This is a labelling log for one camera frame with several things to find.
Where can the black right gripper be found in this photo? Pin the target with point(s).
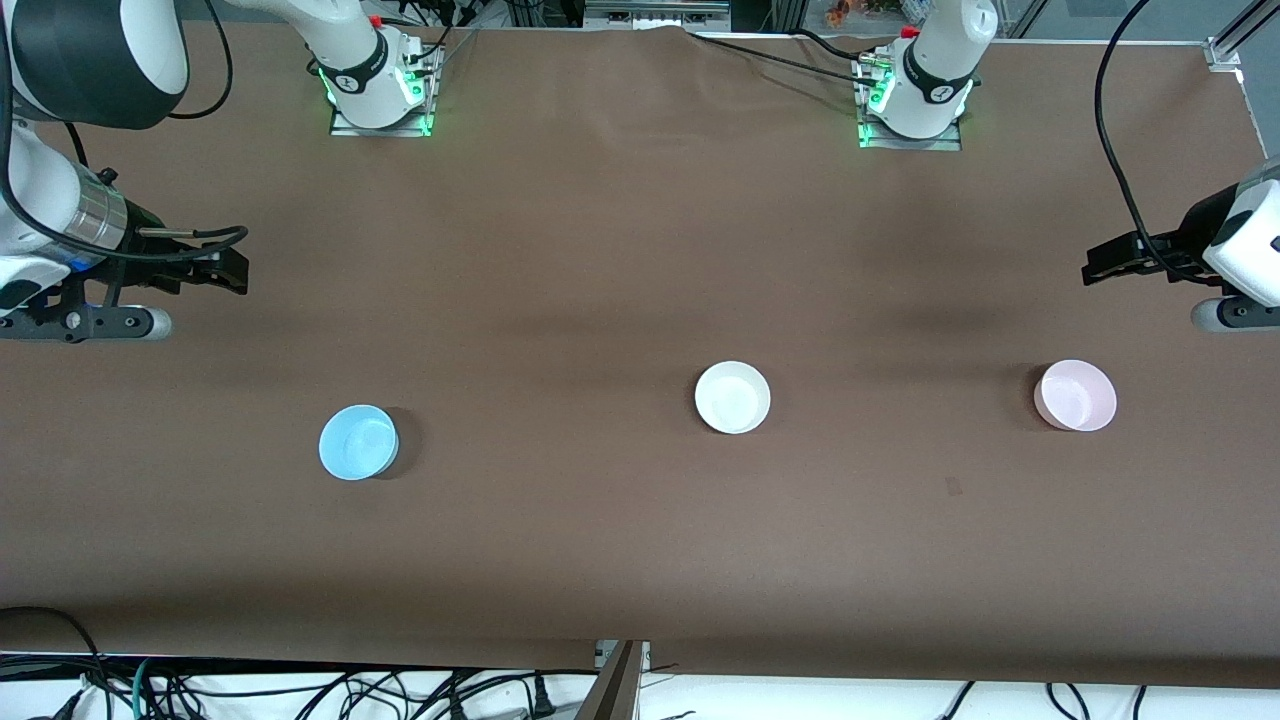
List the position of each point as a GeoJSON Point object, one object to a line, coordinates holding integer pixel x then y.
{"type": "Point", "coordinates": [152, 257]}

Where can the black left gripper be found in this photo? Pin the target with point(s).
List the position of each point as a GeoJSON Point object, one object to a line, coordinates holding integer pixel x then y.
{"type": "Point", "coordinates": [1178, 243]}

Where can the pink plastic bowl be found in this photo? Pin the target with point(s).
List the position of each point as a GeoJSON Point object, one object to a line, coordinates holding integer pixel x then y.
{"type": "Point", "coordinates": [1078, 395]}

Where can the blue plastic bowl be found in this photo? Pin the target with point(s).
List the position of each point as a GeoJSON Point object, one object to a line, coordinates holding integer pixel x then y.
{"type": "Point", "coordinates": [355, 443]}

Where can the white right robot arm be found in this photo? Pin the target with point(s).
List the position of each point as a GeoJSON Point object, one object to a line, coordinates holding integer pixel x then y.
{"type": "Point", "coordinates": [350, 60]}

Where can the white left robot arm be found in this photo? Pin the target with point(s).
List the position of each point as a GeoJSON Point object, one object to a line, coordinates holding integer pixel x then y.
{"type": "Point", "coordinates": [940, 60]}

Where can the white plastic bowl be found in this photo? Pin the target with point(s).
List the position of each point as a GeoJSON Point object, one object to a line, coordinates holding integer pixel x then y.
{"type": "Point", "coordinates": [732, 397]}

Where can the brown table cloth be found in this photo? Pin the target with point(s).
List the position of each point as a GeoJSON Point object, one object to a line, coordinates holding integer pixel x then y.
{"type": "Point", "coordinates": [600, 250]}

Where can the orange plastic object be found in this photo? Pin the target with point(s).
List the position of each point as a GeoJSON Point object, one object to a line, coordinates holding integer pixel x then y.
{"type": "Point", "coordinates": [845, 12]}

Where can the grey metal box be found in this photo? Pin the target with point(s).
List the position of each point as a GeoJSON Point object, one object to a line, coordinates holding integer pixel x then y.
{"type": "Point", "coordinates": [655, 15]}

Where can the black power plug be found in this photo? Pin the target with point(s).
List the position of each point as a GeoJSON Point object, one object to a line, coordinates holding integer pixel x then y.
{"type": "Point", "coordinates": [541, 697]}

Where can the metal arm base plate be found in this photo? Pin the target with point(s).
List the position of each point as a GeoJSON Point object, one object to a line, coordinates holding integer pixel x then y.
{"type": "Point", "coordinates": [910, 143]}
{"type": "Point", "coordinates": [380, 130]}

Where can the aluminium frame rail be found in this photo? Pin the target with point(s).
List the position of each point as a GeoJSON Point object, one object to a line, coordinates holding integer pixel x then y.
{"type": "Point", "coordinates": [1235, 45]}

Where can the aluminium frame post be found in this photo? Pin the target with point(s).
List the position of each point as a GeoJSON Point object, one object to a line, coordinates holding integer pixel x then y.
{"type": "Point", "coordinates": [790, 12]}

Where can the aluminium profile post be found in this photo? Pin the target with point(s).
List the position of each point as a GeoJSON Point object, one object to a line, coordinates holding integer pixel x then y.
{"type": "Point", "coordinates": [615, 690]}

